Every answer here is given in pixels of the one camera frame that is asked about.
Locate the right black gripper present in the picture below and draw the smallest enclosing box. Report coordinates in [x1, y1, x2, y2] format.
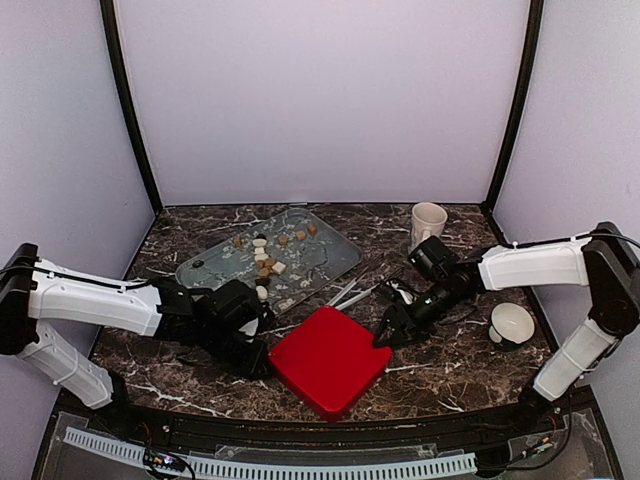
[372, 276, 464, 349]

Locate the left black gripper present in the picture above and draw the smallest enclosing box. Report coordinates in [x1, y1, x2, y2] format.
[198, 322, 274, 381]

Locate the black frame post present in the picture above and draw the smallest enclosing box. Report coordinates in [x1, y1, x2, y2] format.
[482, 0, 545, 206]
[99, 0, 164, 216]

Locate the cream ceramic mug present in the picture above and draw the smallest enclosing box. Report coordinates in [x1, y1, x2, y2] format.
[411, 202, 448, 247]

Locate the red tin lid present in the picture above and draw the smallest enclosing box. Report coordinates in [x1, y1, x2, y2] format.
[269, 306, 392, 423]

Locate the white swirl chocolate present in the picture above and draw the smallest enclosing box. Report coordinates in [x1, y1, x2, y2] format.
[256, 286, 269, 300]

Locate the glass floral serving tray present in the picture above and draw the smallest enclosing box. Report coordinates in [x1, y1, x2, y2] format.
[175, 207, 363, 314]

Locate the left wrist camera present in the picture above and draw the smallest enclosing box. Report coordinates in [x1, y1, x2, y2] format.
[238, 315, 268, 343]

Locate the left black frame post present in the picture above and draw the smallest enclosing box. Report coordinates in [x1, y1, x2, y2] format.
[99, 0, 164, 216]

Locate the white cable duct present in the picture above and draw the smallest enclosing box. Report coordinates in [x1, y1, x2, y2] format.
[62, 427, 477, 480]

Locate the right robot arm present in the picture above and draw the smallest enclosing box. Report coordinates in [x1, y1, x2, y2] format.
[373, 221, 639, 434]

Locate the white black bowl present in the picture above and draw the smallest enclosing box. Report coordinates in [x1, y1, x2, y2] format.
[488, 303, 535, 351]

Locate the right black frame post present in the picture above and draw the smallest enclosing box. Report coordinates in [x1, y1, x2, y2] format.
[482, 0, 545, 206]

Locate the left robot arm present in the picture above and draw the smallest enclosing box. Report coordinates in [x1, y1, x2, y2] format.
[1, 243, 274, 436]

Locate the black front rail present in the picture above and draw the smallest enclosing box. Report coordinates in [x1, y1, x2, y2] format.
[49, 384, 596, 456]

